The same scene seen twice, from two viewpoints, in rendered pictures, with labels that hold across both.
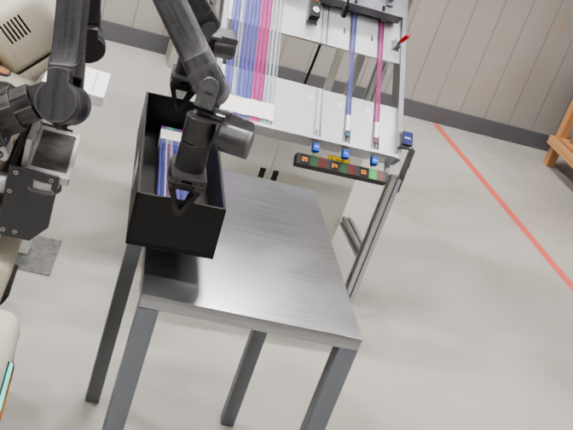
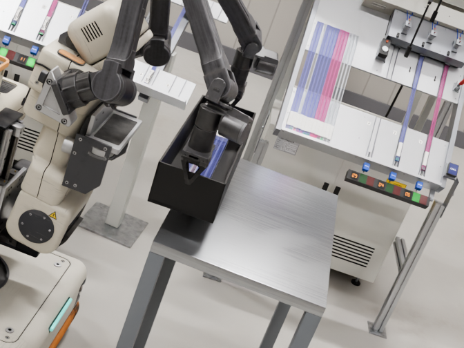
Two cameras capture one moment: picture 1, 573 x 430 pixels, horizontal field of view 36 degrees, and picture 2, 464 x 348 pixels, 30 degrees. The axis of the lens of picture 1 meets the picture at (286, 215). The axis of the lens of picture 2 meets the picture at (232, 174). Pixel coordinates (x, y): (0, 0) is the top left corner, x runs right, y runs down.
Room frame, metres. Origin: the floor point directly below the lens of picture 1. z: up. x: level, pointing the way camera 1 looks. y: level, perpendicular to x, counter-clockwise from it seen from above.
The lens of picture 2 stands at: (-0.30, -0.40, 1.84)
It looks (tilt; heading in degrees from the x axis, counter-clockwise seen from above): 23 degrees down; 15
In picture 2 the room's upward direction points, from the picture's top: 21 degrees clockwise
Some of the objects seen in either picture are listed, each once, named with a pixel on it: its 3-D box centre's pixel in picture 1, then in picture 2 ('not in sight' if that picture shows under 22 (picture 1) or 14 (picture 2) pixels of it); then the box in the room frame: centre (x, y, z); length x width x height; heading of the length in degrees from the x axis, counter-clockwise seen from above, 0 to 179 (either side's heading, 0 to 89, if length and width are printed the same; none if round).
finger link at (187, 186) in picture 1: (182, 190); (194, 165); (1.52, 0.20, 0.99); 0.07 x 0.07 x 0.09; 15
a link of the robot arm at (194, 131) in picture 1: (202, 130); (211, 118); (1.52, 0.20, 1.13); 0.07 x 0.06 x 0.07; 89
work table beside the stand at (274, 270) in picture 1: (198, 371); (212, 328); (1.84, 0.08, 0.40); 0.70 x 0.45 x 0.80; 15
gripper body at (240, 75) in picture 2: (188, 66); (237, 77); (2.06, 0.34, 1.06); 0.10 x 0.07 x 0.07; 15
